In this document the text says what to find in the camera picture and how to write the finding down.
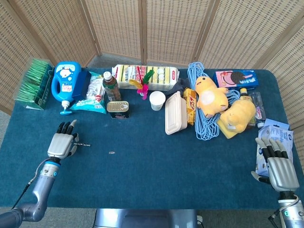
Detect dark blue box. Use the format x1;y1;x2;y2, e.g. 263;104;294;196
72;70;92;100

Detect gold rectangular tin can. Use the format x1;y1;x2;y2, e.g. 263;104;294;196
106;101;131;120

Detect yellow sponge multipack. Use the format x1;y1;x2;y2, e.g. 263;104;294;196
111;64;181;91

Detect yellow biscuit pack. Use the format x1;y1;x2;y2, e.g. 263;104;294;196
182;87;198;126

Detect blue detergent pump bottle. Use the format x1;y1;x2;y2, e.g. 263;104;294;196
51;61;83;116

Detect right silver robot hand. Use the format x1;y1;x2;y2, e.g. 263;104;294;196
251;137;300;192

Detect light blue hanger bundle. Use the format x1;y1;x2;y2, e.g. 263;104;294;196
187;61;238;143

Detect beige lidded lunch box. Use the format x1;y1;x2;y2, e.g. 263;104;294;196
164;91;188;135

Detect yellow plush toy white belly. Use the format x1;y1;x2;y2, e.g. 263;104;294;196
195;76;230;119

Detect clear plastic water bottle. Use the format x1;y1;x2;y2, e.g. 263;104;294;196
249;92;266;128

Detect blue card package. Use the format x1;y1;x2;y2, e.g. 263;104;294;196
263;118;290;131

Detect brown tea bottle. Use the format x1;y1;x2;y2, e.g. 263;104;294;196
102;71;122;102

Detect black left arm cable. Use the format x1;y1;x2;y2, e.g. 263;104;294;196
11;159;48;210

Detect woven bamboo screen panel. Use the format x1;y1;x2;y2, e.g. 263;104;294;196
142;0;213;67
255;22;304;167
80;0;145;64
0;0;54;116
8;0;99;68
194;0;304;70

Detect pink blue cookie box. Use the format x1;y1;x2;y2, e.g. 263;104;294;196
215;69;259;90

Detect white teal snack bag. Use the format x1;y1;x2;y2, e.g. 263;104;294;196
70;71;107;114

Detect colourful feather shuttlecock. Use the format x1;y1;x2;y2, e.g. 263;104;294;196
129;70;155;100

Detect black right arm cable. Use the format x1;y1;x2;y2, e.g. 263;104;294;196
267;196;300;228

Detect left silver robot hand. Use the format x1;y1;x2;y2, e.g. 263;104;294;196
47;119;79;160

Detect dark grey cloth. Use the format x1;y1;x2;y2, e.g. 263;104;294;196
166;77;190;96

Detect small dark bottle yellow cap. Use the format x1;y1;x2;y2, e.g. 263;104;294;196
239;87;252;102

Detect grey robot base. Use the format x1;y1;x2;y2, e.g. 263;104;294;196
94;208;198;228

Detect white paper cup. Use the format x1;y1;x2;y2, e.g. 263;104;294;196
149;91;166;112

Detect clear box green tea bags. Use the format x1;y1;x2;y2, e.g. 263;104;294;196
14;58;55;111

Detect blue white wipes pack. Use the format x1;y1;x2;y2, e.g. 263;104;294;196
255;125;294;178

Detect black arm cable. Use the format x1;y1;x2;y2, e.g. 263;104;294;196
267;196;300;228
11;159;48;210

